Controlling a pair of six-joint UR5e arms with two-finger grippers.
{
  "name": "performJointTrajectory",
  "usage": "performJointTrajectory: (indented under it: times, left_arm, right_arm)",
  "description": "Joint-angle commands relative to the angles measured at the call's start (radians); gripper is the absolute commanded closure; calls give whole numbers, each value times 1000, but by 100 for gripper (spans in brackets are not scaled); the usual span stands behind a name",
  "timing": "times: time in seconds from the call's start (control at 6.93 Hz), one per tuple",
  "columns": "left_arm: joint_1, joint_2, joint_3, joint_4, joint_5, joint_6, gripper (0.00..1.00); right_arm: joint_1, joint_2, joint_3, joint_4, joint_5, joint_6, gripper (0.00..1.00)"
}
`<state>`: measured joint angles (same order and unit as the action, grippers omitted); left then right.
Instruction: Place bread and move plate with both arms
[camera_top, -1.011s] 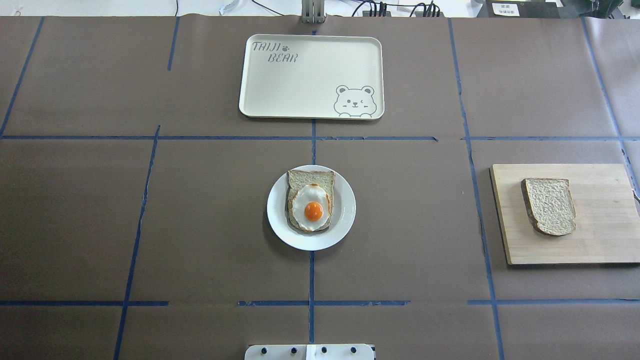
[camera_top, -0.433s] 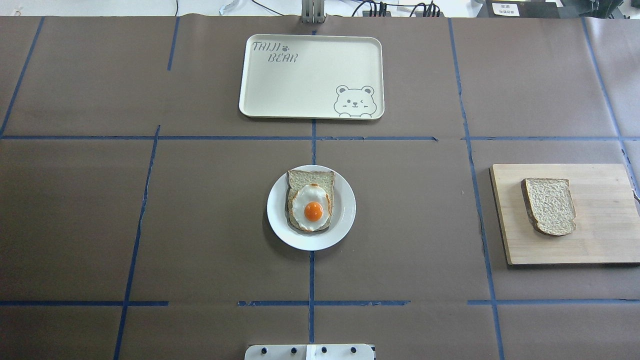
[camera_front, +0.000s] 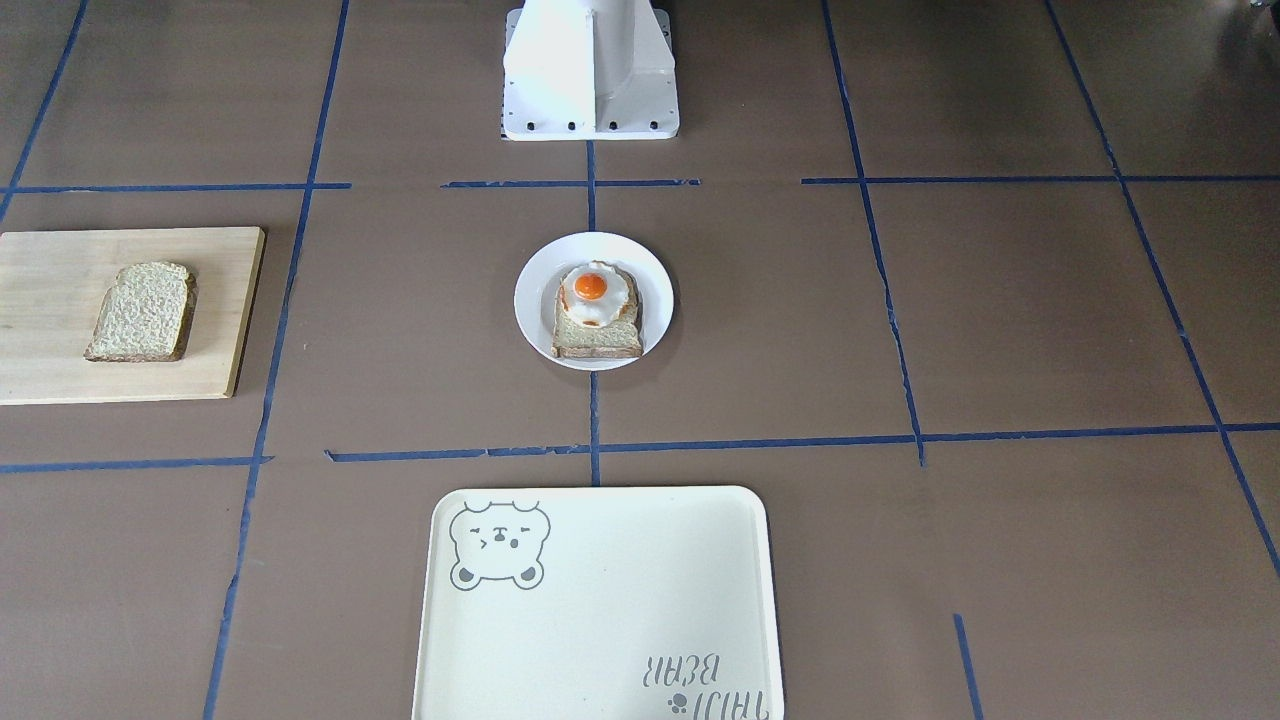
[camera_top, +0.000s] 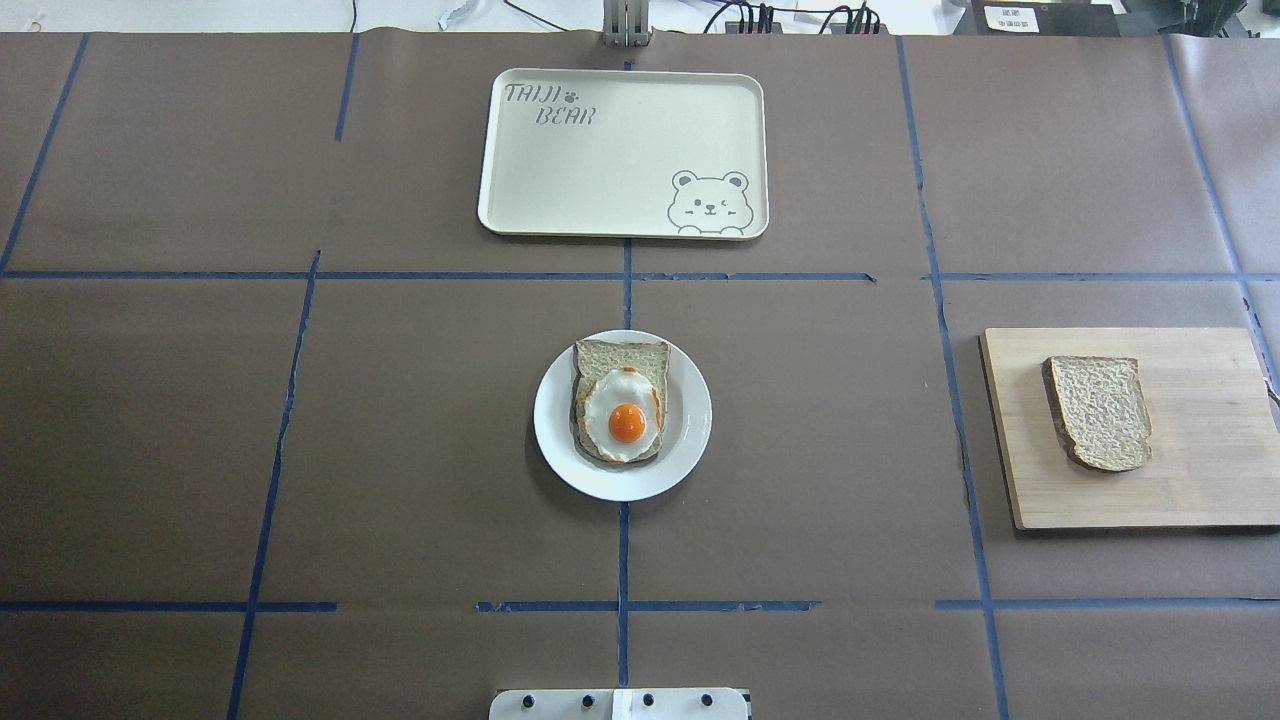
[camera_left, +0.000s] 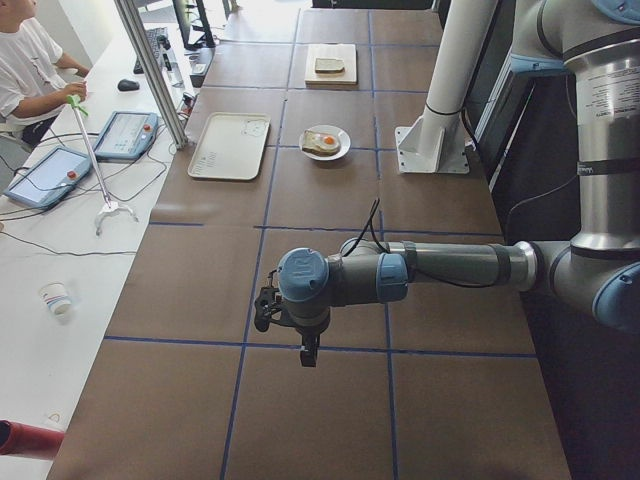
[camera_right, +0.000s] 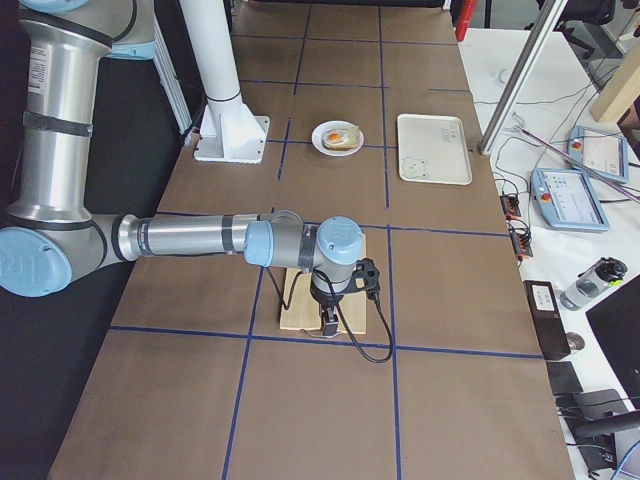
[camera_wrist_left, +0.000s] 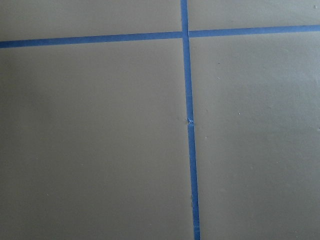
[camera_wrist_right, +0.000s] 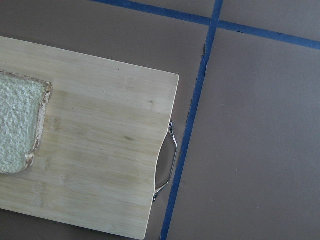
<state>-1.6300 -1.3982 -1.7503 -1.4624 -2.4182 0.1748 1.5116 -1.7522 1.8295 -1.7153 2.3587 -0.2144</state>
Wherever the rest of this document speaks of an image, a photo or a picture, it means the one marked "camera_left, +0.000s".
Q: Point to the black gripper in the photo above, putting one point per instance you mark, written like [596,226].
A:
[311,333]

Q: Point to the white round plate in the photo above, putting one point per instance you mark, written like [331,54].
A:
[344,139]

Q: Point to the brown bread slice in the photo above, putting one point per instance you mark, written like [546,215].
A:
[326,66]

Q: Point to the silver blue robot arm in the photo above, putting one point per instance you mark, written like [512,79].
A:
[597,271]

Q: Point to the toast with fried egg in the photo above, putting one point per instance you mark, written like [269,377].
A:
[320,143]

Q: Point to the cream bear tray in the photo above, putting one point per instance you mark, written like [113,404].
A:
[230,147]

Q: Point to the paper cup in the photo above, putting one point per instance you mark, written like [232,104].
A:
[56,298]

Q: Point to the wooden cutting board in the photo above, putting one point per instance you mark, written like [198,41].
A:
[347,52]

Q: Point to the far blue teach pendant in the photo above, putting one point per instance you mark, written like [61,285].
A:
[126,136]

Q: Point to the blue teach pendant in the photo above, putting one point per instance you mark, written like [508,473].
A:
[126,136]
[50,179]

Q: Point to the red cylinder object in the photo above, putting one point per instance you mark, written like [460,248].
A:
[28,441]

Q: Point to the near blue teach pendant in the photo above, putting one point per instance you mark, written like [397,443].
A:
[50,179]

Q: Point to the black computer mouse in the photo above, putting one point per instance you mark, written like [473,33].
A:
[127,85]

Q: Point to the computer monitor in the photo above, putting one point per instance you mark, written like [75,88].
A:
[193,24]

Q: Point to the reacher grabber tool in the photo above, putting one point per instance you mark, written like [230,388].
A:
[110,207]

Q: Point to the black keyboard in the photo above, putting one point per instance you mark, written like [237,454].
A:
[154,35]

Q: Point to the seated person white shirt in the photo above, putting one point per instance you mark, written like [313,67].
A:
[32,91]

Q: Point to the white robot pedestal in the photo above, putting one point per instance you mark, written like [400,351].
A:
[434,144]

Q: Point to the aluminium frame post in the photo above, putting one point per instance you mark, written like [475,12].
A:
[135,30]

